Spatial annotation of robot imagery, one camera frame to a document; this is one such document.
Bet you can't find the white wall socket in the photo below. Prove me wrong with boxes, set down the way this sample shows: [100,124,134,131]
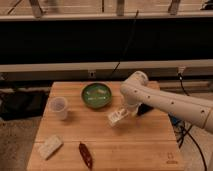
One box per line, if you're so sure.
[88,70,96,79]

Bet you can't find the white labelled plastic bottle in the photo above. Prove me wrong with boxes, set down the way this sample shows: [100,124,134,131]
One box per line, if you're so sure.
[108,108,128,126]

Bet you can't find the black rectangular box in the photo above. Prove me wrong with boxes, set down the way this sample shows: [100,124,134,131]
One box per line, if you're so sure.
[137,104,152,116]

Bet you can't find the black floor cables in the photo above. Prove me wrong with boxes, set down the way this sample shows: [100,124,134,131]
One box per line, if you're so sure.
[172,74,208,171]

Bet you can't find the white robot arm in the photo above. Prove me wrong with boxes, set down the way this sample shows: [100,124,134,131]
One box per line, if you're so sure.
[120,71,213,134]

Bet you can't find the black cable on wall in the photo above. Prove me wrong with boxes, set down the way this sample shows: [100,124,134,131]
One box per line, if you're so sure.
[108,9,140,80]

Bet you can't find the clear plastic cup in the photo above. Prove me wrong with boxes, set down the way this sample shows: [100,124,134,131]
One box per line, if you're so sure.
[49,97,68,120]

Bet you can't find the white sponge block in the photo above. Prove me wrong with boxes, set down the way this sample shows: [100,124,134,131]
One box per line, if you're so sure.
[38,135,63,160]

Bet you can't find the green ceramic bowl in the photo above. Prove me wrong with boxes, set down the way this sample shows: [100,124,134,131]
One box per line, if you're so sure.
[81,83,112,109]

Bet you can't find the dark red chili pepper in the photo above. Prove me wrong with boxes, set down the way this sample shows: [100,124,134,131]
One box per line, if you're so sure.
[79,142,93,170]

